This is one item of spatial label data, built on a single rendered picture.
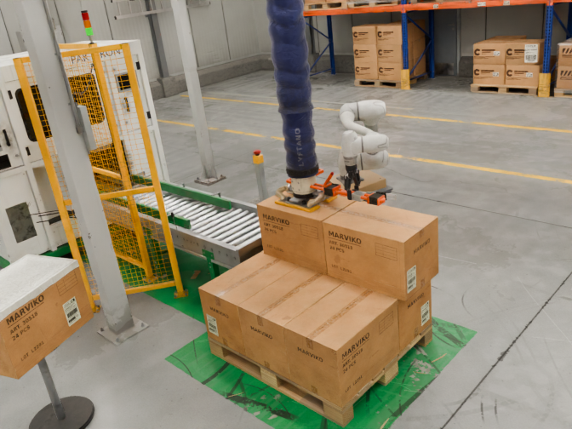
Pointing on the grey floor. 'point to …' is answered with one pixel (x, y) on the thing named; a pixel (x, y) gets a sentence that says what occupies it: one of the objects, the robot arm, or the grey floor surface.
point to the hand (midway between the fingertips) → (352, 193)
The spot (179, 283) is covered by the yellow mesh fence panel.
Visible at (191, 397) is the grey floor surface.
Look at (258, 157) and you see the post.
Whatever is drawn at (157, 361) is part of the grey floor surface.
